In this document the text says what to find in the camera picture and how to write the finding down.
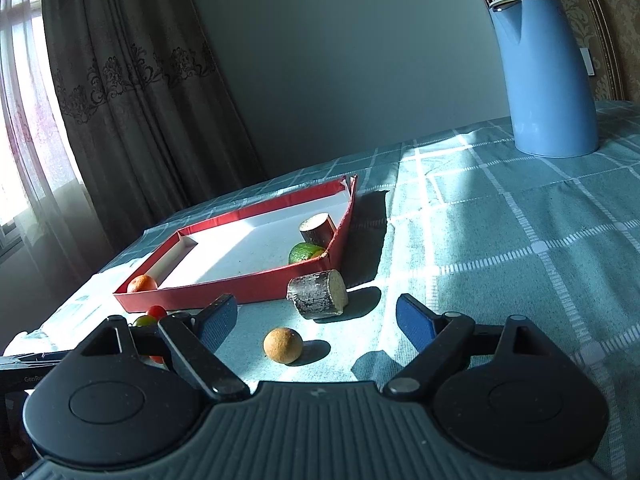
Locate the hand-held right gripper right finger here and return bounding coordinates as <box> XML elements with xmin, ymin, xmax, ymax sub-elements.
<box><xmin>382</xmin><ymin>294</ymin><xmax>556</xmax><ymax>403</ymax></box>

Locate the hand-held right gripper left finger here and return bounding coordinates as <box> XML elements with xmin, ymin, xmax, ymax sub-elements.
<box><xmin>75</xmin><ymin>294</ymin><xmax>251</xmax><ymax>403</ymax></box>

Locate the red cardboard tray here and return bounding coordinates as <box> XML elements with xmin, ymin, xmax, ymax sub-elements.
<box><xmin>113</xmin><ymin>174</ymin><xmax>359</xmax><ymax>313</ymax></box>

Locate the brown longan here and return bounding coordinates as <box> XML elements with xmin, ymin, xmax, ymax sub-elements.
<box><xmin>263</xmin><ymin>327</ymin><xmax>304</xmax><ymax>365</ymax></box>

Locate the pale-ended sugarcane piece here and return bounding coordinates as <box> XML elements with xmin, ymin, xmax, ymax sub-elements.
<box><xmin>286</xmin><ymin>269</ymin><xmax>349</xmax><ymax>321</ymax></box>

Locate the orange tangerine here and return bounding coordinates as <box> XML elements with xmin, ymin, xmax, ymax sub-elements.
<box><xmin>127</xmin><ymin>274</ymin><xmax>159</xmax><ymax>294</ymax></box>

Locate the green round fruit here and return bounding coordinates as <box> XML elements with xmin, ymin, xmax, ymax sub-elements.
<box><xmin>288</xmin><ymin>242</ymin><xmax>326</xmax><ymax>265</ymax></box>

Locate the dark sugarcane piece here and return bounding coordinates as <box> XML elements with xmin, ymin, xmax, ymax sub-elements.
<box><xmin>299</xmin><ymin>213</ymin><xmax>337</xmax><ymax>250</ymax></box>

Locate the brown patterned curtain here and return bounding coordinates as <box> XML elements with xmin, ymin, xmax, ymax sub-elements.
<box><xmin>40</xmin><ymin>0</ymin><xmax>266</xmax><ymax>261</ymax></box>

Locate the sheer white curtain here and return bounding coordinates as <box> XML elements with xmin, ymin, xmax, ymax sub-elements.
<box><xmin>0</xmin><ymin>0</ymin><xmax>116</xmax><ymax>286</ymax></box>

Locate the blue kettle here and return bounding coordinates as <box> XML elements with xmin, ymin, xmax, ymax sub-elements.
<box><xmin>488</xmin><ymin>0</ymin><xmax>599</xmax><ymax>158</ymax></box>

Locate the framed patterned wall panel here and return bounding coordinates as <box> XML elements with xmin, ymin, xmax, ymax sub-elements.
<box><xmin>465</xmin><ymin>0</ymin><xmax>640</xmax><ymax>106</ymax></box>

